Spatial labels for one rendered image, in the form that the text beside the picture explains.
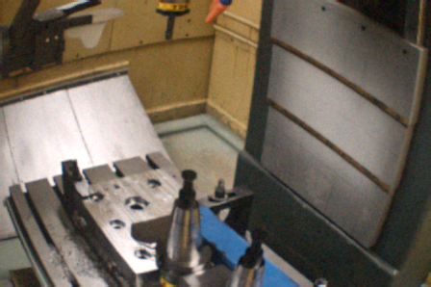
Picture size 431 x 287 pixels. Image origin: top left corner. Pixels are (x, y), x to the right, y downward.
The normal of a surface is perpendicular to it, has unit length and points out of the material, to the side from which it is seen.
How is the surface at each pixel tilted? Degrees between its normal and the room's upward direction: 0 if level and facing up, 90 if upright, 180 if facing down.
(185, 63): 90
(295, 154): 90
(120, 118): 24
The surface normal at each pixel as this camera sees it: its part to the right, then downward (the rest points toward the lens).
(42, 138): 0.33, -0.62
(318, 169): -0.83, 0.18
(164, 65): 0.56, 0.44
